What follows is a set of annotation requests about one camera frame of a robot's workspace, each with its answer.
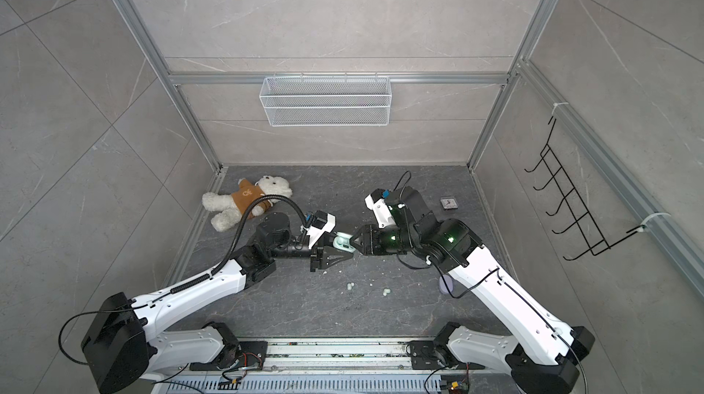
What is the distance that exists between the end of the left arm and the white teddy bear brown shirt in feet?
1.25

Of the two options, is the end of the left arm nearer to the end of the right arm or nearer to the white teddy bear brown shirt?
the end of the right arm

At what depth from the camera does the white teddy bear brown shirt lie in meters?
0.93

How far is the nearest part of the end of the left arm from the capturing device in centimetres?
62
